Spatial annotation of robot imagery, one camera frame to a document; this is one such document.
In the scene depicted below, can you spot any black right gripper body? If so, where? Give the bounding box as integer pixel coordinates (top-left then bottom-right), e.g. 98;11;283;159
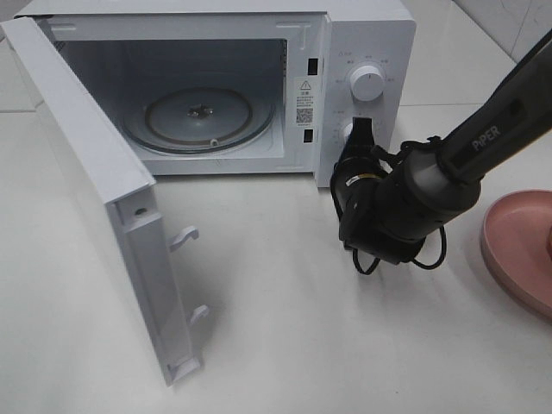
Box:
330;146;423;264

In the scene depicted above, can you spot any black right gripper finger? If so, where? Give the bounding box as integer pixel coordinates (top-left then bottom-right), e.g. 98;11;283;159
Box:
348;117;375;154

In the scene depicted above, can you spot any pink round plate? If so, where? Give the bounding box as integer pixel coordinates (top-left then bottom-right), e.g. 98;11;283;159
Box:
480;190;551;319

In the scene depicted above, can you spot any white microwave door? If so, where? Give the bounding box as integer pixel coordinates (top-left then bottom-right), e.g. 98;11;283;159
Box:
2;17;209;386

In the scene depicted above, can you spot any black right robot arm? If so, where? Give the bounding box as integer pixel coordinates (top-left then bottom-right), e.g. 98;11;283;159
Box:
330;34;551;275

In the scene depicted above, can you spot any white lower timer knob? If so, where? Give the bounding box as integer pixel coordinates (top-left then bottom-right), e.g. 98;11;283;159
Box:
340;122;354;151

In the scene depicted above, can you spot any white upper power knob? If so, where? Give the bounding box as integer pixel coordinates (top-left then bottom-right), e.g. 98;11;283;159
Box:
349;63;386;102

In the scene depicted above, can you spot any white microwave oven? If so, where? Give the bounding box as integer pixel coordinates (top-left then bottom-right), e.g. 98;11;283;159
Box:
3;1;416;193

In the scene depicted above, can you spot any glass microwave turntable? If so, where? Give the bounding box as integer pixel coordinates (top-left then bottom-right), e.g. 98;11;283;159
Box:
122;86;276;155

